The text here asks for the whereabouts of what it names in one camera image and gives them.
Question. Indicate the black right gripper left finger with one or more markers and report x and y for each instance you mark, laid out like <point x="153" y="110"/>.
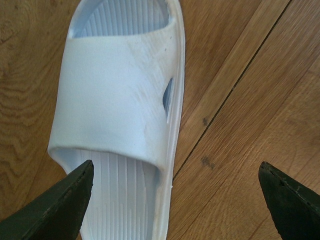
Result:
<point x="57" y="214"/>

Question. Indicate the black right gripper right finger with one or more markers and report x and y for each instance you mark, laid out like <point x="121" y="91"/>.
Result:
<point x="294" y="208"/>

